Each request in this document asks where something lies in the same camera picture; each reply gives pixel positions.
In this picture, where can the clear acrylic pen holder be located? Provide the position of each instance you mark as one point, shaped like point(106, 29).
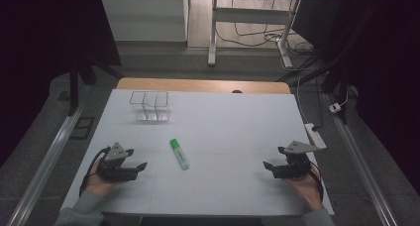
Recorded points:
point(150, 105)

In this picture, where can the white power strip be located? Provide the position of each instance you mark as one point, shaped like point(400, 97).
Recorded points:
point(315, 136)

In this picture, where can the white cabinet panel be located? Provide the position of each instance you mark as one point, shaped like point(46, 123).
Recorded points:
point(142, 16)

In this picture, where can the person's right hand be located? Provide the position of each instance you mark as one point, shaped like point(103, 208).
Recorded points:
point(307, 191)

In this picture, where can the aluminium rail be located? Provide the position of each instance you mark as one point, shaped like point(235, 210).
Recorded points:
point(46, 163)
point(360, 166)

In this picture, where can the green highlighter pen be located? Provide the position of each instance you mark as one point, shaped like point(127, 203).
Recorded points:
point(179, 154)

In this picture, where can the white desk frame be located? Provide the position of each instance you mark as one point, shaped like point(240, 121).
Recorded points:
point(251, 16)

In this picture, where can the dark curtain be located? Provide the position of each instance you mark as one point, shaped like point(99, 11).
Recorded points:
point(389, 70)
point(39, 47)

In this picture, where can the black metal stand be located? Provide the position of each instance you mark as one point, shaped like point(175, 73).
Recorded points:
point(333, 70)
point(73, 87)

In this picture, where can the person's left hand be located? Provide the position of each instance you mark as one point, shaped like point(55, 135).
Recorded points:
point(97, 184)

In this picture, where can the white table mat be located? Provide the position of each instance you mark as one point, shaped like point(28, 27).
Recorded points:
point(214, 127)

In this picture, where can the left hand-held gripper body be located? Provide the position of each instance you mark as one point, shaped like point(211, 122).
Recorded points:
point(114, 169)

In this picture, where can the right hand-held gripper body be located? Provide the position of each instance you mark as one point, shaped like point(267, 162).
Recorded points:
point(294, 165)

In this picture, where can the black rectangular floor frame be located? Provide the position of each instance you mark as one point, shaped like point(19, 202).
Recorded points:
point(82, 128)

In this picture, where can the small white adapter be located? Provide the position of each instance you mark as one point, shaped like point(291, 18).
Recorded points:
point(335, 107)

